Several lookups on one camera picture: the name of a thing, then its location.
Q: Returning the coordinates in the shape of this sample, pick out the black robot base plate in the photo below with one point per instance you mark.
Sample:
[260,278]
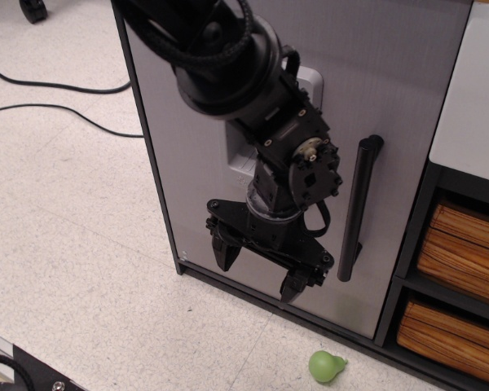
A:
[20,370]

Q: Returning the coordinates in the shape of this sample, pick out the black bar door handle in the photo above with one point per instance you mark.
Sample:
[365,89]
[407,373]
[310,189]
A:
[368,151]

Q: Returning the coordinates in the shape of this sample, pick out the black fridge cabinet frame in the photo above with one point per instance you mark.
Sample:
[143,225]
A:
[260,278]

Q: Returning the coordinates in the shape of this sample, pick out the white counter top panel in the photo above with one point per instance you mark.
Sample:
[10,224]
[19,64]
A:
[461,139]

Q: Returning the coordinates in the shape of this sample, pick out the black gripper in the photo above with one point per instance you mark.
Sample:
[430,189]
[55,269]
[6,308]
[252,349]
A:
[289,243]

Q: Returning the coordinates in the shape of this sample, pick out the green toy pear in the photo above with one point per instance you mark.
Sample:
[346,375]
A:
[324,367]

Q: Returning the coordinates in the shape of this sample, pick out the grey toy fridge door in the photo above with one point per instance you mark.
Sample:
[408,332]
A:
[386,67]

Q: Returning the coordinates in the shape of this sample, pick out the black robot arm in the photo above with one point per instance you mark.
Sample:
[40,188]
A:
[233,67]

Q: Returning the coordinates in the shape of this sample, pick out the grey water dispenser panel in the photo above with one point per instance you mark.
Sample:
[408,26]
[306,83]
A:
[240,162]

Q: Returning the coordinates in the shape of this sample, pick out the upper wooden drawer basket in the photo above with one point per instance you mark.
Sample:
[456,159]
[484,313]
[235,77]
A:
[455,249]

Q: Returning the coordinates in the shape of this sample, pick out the black caster wheel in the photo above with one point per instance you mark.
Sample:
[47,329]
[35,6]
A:
[34,10]

